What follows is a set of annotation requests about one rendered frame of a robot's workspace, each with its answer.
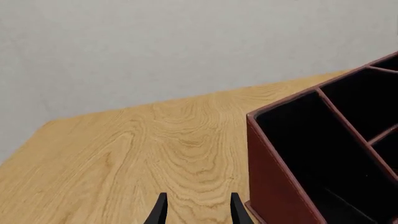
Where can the red-brown desk caddy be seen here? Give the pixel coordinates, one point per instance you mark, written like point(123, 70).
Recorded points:
point(280, 177)

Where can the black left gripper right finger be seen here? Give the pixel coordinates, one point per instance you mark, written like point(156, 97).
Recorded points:
point(238, 211)

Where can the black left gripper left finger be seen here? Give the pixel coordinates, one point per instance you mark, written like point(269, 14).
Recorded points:
point(160, 212)

